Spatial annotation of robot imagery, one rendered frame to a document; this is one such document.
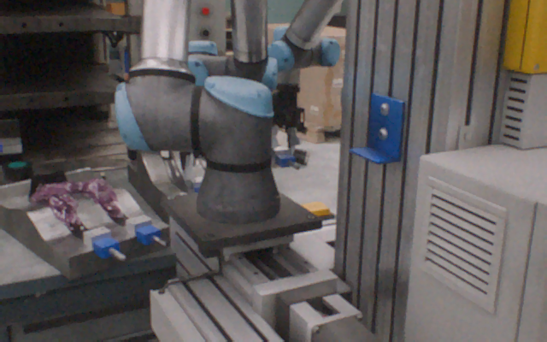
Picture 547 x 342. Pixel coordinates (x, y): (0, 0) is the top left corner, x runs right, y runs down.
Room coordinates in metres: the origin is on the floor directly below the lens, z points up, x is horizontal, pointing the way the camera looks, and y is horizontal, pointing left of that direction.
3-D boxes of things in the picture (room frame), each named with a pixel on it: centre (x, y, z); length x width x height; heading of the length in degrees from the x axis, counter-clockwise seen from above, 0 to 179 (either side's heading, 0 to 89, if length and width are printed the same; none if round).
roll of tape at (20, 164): (1.60, 0.68, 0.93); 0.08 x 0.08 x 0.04
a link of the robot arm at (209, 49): (1.49, 0.18, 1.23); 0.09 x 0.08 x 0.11; 177
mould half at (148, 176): (1.74, 0.24, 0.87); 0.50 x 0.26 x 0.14; 27
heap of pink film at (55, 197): (1.50, 0.51, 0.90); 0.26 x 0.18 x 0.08; 44
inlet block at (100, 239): (1.28, 0.36, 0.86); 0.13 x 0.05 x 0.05; 44
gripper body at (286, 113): (1.73, -0.03, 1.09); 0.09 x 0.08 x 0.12; 27
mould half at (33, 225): (1.50, 0.52, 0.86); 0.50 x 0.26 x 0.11; 44
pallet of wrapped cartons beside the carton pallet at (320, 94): (6.05, -0.34, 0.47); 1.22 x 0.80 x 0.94; 35
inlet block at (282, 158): (1.71, -0.03, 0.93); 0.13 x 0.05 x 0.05; 27
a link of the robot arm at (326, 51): (1.66, -0.09, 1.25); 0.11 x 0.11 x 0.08; 53
